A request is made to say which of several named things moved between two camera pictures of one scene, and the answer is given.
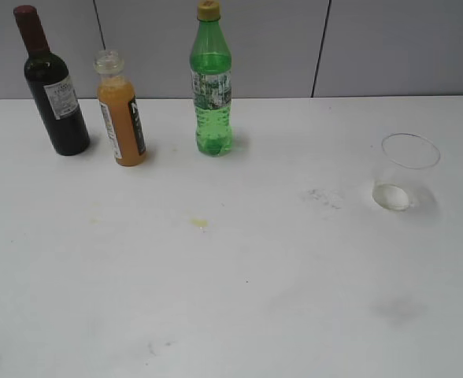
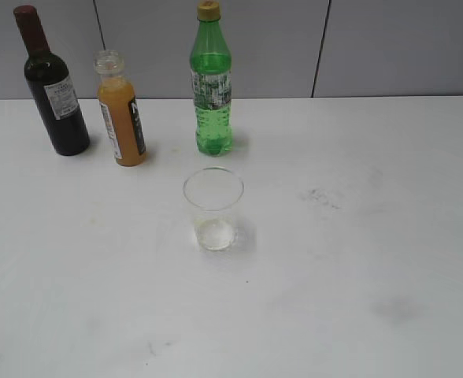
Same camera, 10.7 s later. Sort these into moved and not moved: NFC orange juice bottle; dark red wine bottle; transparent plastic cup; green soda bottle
Moved: transparent plastic cup
Not moved: dark red wine bottle; NFC orange juice bottle; green soda bottle
